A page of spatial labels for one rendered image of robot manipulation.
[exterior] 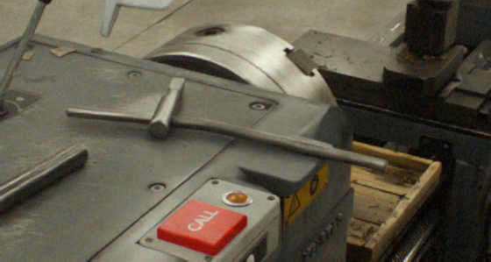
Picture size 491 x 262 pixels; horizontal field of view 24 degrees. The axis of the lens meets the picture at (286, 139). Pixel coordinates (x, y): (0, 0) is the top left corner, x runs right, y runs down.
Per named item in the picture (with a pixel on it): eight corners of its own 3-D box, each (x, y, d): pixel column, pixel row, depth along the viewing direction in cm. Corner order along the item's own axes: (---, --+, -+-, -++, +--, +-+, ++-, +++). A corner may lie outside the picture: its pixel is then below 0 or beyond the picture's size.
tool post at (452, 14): (440, 59, 198) (445, 4, 193) (400, 50, 200) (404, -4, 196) (454, 45, 204) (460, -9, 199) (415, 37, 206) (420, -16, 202)
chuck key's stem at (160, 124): (168, 90, 127) (147, 138, 117) (168, 73, 126) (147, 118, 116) (188, 93, 127) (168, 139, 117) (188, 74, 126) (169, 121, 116)
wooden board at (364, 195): (370, 272, 166) (372, 249, 164) (159, 208, 180) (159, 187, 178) (439, 183, 190) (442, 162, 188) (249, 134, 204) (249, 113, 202)
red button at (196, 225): (215, 265, 98) (215, 244, 97) (155, 246, 101) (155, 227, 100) (248, 232, 103) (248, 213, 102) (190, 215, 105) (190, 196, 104)
